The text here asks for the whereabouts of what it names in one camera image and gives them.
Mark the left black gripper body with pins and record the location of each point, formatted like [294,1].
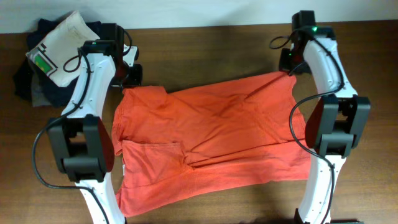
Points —
[130,78]

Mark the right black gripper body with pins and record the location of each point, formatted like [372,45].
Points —
[293,63]

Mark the red orange t-shirt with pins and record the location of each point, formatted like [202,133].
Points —
[208,138]

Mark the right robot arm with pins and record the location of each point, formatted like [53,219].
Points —
[337,122]

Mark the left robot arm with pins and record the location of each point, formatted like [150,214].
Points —
[81,146]

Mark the white folded t-shirt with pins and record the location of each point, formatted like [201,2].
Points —
[58,46]

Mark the grey folded garment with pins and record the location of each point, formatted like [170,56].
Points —
[38,97]

